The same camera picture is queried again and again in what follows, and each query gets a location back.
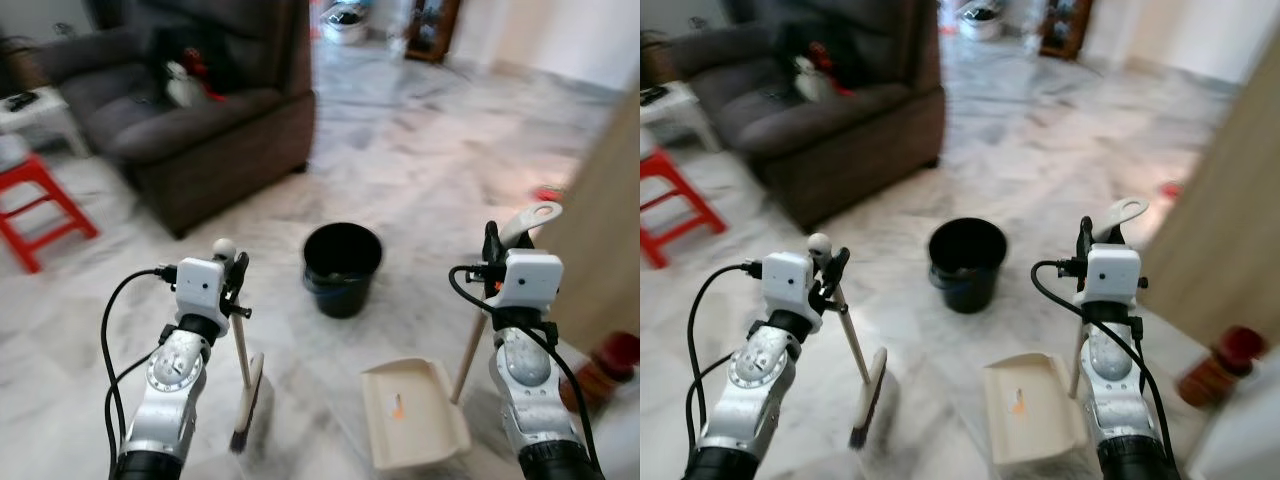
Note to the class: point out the black remote control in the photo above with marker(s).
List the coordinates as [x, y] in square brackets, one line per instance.
[654, 95]
[20, 100]

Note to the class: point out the white and red soft toy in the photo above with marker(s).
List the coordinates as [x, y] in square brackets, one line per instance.
[812, 82]
[182, 88]

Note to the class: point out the red plastic stool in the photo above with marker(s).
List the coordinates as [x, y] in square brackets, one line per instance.
[660, 170]
[30, 178]

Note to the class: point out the dark brown sofa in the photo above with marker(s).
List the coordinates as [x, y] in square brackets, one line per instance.
[850, 140]
[220, 150]

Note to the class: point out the brown jar with red lid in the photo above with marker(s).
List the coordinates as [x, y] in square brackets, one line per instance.
[1230, 355]
[610, 360]

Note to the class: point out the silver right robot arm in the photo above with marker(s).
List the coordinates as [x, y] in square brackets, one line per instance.
[1115, 380]
[530, 380]

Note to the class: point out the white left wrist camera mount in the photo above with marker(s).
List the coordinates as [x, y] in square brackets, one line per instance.
[200, 285]
[790, 280]

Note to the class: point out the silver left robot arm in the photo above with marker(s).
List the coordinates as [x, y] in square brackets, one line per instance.
[175, 400]
[755, 400]

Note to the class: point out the black plastic bucket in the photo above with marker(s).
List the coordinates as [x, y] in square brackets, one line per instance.
[340, 290]
[965, 285]

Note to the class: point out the beige wooden panel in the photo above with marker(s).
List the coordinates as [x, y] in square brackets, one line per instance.
[600, 240]
[1220, 220]

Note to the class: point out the dark wooden cabinet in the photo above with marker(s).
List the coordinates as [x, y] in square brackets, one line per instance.
[432, 30]
[1065, 28]

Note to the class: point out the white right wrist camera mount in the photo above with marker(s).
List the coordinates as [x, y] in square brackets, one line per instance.
[530, 280]
[1113, 272]

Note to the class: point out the white side table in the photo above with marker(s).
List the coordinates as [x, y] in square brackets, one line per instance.
[45, 115]
[685, 108]

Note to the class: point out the white round pot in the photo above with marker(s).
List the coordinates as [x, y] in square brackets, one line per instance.
[980, 20]
[345, 22]

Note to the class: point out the beige broom with ball end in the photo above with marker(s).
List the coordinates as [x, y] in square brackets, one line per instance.
[853, 345]
[242, 355]

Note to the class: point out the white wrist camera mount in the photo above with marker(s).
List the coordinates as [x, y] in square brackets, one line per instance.
[530, 280]
[790, 280]
[1113, 272]
[200, 285]

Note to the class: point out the small red object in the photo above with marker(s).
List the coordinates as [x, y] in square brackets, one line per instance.
[548, 193]
[1171, 189]

